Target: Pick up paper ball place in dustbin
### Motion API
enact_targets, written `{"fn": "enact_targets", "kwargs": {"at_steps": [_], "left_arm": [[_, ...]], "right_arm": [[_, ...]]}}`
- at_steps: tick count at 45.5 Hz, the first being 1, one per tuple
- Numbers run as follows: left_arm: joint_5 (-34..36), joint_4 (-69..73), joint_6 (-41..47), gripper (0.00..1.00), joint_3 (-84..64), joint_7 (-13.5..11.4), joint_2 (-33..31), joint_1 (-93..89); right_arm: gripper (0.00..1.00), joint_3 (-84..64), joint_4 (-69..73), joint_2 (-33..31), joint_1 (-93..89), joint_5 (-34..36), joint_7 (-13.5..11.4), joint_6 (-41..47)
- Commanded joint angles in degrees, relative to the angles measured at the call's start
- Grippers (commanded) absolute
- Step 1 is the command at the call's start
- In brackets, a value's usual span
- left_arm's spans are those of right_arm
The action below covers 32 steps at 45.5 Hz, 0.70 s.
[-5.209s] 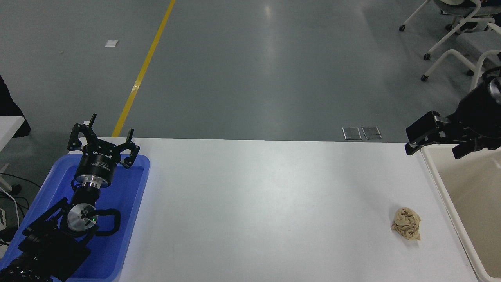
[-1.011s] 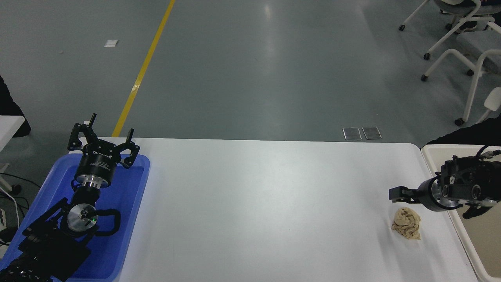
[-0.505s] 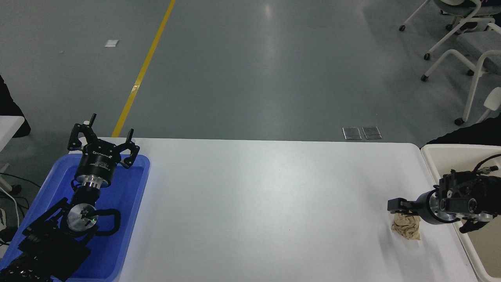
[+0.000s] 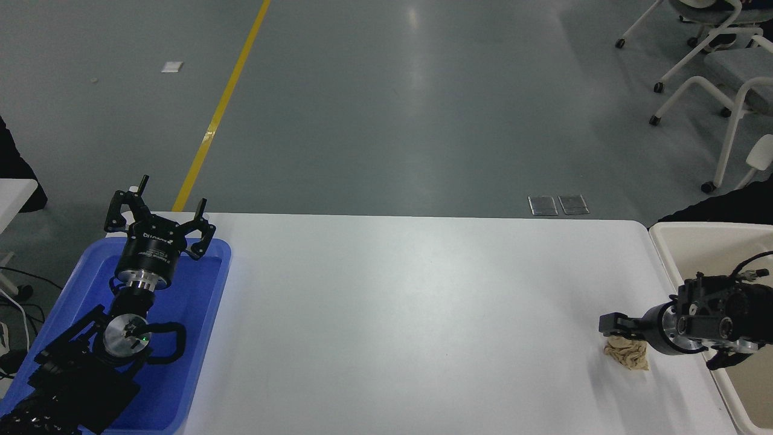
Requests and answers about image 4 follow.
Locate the metal floor plate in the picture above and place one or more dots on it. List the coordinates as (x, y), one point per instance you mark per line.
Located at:
(543, 205)
(574, 204)

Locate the person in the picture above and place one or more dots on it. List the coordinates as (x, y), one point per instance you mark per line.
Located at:
(731, 208)
(15, 163)

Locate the white chair grey square seat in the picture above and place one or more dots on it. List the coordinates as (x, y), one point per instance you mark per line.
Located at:
(737, 63)

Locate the white paper scrap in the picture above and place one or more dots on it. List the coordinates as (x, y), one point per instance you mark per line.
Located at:
(172, 66)

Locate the blue plastic tray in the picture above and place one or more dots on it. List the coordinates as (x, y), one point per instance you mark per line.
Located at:
(193, 314)

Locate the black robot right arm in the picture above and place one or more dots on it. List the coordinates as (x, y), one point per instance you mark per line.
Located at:
(724, 314)

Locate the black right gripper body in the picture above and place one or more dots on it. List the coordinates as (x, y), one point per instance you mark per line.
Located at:
(653, 329)

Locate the white plastic chair part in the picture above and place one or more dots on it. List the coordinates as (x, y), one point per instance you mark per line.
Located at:
(761, 151)

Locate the tan paper ball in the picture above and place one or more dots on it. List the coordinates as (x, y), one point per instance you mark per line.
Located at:
(631, 355)

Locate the small white side table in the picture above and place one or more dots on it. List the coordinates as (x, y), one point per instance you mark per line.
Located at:
(12, 196)

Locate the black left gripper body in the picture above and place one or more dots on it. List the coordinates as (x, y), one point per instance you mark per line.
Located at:
(150, 251)

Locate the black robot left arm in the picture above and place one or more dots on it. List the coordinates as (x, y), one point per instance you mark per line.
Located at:
(72, 386)

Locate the large pale bin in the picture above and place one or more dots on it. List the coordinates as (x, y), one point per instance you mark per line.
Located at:
(700, 254)

